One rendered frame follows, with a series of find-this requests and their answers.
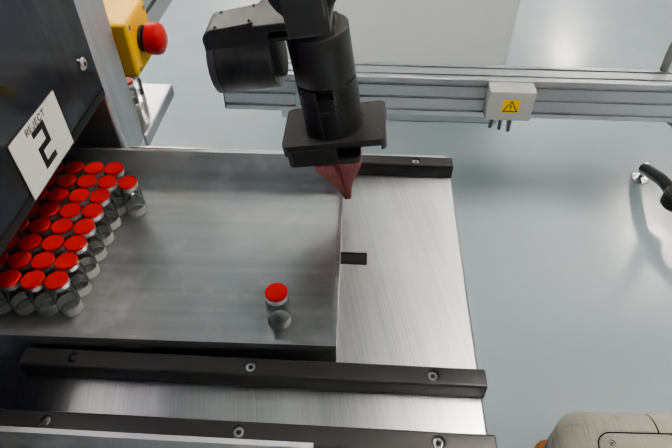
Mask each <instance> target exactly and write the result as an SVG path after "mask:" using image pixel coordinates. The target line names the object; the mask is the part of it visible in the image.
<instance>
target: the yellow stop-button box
mask: <svg viewBox="0 0 672 448"><path fill-rule="evenodd" d="M103 3H104V6H105V10H106V13H107V16H108V20H109V23H110V27H111V30H112V33H113V37H114V40H115V43H116V47H117V50H118V53H119V57H120V60H121V63H122V67H123V70H124V74H125V76H130V77H137V76H139V75H140V74H141V72H142V71H143V69H144V67H145V66H146V64H147V62H148V61H149V59H150V57H151V56H152V55H149V54H148V53H147V52H146V51H145V48H144V45H143V39H142V33H143V27H144V25H145V24H146V23H147V22H148V19H147V14H146V10H145V5H144V3H143V1H142V0H103Z"/></svg>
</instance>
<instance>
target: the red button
mask: <svg viewBox="0 0 672 448"><path fill-rule="evenodd" d="M142 39H143V45H144V48H145V51H146V52H147V53H148V54H149V55H161V54H163V53H164V52H165V51H166V48H167V44H168V37H167V33H166V30H165V27H164V26H163V25H162V24H160V23H159V22H147V23H146V24H145V25H144V27H143V33H142Z"/></svg>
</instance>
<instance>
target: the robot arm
mask: <svg viewBox="0 0 672 448"><path fill-rule="evenodd" d="M335 2H336V0H260V1H259V3H256V4H252V5H247V6H242V7H238V8H233V9H228V10H224V11H219V12H216V13H214V14H213V15H212V17H211V19H210V21H209V24H208V26H207V28H206V30H205V33H204V35H203V38H202V42H203V45H204V48H205V51H206V61H207V67H208V71H209V75H210V78H211V81H212V83H213V85H214V87H215V89H216V90H217V91H218V92H219V93H228V92H238V91H247V90H257V89H266V88H276V87H282V86H283V83H284V78H285V76H287V74H288V67H289V64H288V52H287V47H288V51H289V56H290V60H291V64H292V68H293V73H294V77H295V81H296V85H297V90H298V94H299V98H300V103H301V107H302V108H299V109H292V110H290V111H289V112H288V116H287V121H286V125H285V130H284V135H283V140H282V148H283V152H284V155H285V157H288V160H289V163H290V166H291V167H293V168H298V167H310V166H314V167H315V170H316V172H318V173H319V174H320V175H321V176H323V177H324V178H325V179H326V180H328V181H329V182H330V183H331V184H333V185H334V186H335V187H336V188H337V189H338V190H339V192H340V193H341V194H342V196H343V197H344V198H345V199H351V196H352V184H353V182H354V180H355V178H356V176H357V173H358V171H359V169H360V167H361V159H362V147H369V146H380V145H381V149H385V148H386V147H387V132H386V121H387V113H386V104H385V102H384V101H381V100H380V101H370V102H360V95H359V89H358V82H357V75H356V68H355V62H354V55H353V48H352V41H351V34H350V27H349V21H348V18H347V17H346V16H344V15H343V14H340V13H338V12H337V11H334V4H335ZM285 41H286V42H285ZM286 43H287V47H286Z"/></svg>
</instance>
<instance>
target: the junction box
mask: <svg viewBox="0 0 672 448"><path fill-rule="evenodd" d="M536 96H537V91H536V88H535V86H534V84H533V83H507V82H489V83H488V86H487V91H486V96H485V100H484V105H483V113H484V117H485V119H486V120H512V121H529V120H530V117H531V113H532V110H533V106H534V103H535V100H536Z"/></svg>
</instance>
